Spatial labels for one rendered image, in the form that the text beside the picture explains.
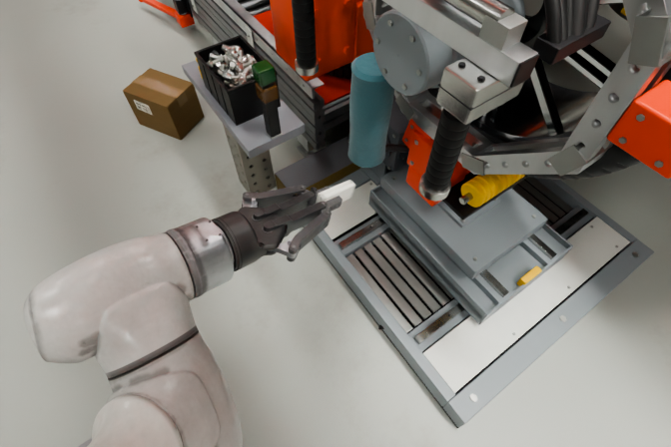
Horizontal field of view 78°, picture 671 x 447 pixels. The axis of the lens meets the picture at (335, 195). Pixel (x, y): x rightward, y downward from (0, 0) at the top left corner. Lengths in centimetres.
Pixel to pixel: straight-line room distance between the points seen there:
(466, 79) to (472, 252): 79
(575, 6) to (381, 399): 103
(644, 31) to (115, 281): 63
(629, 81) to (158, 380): 63
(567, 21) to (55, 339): 60
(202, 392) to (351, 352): 82
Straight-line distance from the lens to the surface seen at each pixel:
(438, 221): 123
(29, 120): 221
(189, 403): 49
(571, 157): 72
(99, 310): 49
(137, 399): 48
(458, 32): 50
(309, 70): 78
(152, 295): 49
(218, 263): 52
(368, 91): 82
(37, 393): 149
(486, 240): 123
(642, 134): 66
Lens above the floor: 123
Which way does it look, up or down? 53 degrees down
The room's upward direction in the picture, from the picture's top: straight up
